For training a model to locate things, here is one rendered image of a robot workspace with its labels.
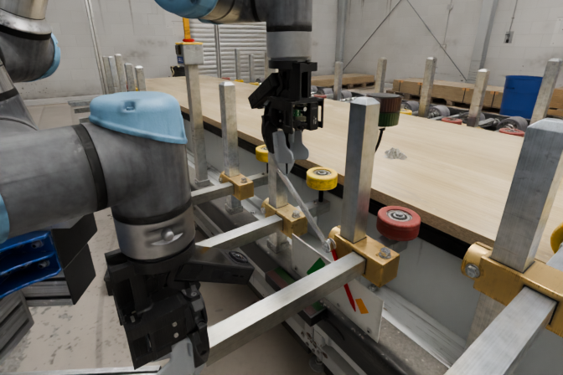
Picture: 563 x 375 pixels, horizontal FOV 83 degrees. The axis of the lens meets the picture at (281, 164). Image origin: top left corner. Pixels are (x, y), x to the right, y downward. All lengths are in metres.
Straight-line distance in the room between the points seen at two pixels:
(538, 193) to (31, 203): 0.47
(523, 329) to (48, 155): 0.44
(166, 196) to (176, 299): 0.13
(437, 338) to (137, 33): 8.08
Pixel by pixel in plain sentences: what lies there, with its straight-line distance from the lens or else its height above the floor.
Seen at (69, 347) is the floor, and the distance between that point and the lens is 1.82.
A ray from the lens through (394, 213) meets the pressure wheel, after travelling 0.68.
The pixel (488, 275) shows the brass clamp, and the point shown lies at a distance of 0.50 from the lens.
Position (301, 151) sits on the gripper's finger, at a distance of 0.60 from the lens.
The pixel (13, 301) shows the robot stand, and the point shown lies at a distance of 0.83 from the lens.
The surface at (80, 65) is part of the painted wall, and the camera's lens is 8.26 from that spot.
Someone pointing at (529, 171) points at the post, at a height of 1.09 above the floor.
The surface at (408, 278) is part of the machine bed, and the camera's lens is 0.89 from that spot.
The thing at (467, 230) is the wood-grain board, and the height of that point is 0.90.
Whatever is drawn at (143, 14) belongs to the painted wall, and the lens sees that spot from 8.42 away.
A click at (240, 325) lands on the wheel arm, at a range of 0.49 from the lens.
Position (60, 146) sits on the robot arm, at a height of 1.15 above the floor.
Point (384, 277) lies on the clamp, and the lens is 0.62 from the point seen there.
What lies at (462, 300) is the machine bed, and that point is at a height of 0.71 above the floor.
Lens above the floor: 1.22
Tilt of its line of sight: 21 degrees down
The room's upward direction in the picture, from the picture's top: straight up
